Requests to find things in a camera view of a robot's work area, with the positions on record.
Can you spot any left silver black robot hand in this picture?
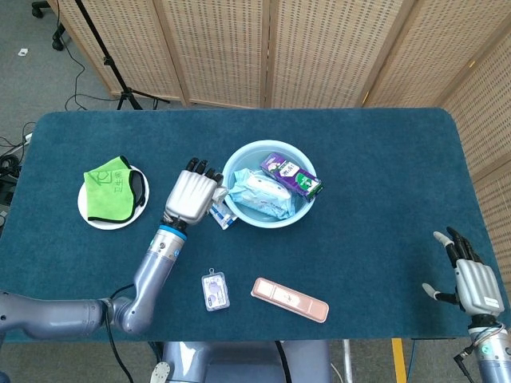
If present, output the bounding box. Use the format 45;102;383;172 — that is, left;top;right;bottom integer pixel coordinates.
161;157;224;232

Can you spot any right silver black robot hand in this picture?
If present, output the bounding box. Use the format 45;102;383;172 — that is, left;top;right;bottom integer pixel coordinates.
422;226;505;318

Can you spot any wet wipes pack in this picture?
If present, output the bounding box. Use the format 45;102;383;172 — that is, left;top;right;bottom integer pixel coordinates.
228;167;295;219

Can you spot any purple carton box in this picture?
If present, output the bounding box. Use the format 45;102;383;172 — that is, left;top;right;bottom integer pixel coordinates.
259;152;323;202

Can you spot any white blue toothpaste tube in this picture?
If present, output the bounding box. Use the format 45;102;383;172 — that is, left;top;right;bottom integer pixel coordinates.
210;201;236;231

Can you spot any light blue plastic basin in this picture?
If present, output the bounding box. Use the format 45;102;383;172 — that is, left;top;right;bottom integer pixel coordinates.
220;139;319;229

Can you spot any green cloth with black trim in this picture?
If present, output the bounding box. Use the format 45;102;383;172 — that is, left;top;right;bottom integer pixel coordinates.
83;155;146;223

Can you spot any clear purple floss case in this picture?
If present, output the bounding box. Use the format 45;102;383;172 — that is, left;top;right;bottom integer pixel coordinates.
201;267;231;313

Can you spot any white round plate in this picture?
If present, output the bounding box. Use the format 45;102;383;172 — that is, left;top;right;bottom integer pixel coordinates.
77;165;150;231

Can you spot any yellow floor tape strip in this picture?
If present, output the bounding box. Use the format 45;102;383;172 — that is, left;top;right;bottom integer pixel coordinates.
391;338;407;383

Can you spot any pink toothbrush case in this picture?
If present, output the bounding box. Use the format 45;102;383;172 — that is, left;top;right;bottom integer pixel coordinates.
250;277;330;324

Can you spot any metal table leg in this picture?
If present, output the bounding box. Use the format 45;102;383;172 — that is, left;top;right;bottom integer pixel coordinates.
342;339;355;383

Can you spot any black tripod stand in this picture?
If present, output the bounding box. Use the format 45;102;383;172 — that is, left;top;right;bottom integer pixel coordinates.
73;0;171;111

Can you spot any dark teal table mat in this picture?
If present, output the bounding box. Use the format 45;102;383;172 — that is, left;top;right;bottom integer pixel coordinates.
0;107;508;344

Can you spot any blue-grey robot torso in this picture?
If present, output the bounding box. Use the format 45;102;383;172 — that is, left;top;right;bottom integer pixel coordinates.
149;340;335;383

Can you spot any black office chair base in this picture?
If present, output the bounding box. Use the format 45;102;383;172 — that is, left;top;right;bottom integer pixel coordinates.
30;0;67;52

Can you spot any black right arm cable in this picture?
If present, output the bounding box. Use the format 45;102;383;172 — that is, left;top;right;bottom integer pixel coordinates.
454;345;478;378

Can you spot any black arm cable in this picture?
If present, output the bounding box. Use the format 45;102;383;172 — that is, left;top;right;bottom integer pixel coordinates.
104;282;135;383
454;345;478;378

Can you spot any thin black floor cable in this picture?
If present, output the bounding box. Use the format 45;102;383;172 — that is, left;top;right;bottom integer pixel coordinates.
55;0;121;111

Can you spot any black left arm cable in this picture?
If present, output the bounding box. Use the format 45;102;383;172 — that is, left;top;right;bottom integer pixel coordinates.
104;282;135;383

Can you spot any black cable bundle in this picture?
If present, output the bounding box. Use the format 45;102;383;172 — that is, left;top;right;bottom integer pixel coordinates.
0;121;37;208

